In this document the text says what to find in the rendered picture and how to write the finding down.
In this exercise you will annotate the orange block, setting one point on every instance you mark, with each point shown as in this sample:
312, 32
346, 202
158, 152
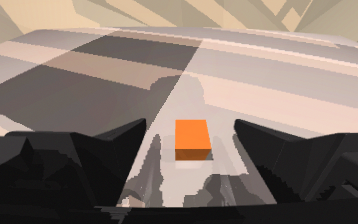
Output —
192, 141

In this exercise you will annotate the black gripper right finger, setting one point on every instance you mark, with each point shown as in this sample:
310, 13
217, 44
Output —
292, 167

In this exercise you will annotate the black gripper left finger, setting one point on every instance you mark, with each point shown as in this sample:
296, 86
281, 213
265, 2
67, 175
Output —
103, 161

